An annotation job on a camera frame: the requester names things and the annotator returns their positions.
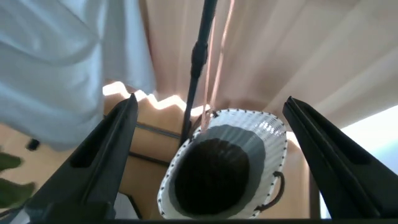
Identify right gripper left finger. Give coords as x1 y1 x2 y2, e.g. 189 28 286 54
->
24 93 140 220

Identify pale grey shorts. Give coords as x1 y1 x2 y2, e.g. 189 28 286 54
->
0 0 157 152

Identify black clothes rack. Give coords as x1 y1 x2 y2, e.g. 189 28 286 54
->
26 0 219 167

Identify pink clothes hanger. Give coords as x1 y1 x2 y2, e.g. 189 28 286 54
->
200 0 236 132

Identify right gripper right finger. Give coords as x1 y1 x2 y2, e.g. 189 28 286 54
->
282 96 398 219

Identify white laundry basket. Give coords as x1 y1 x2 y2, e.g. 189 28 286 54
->
157 108 289 220

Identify beige curtain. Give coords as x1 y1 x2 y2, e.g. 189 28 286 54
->
138 0 398 130

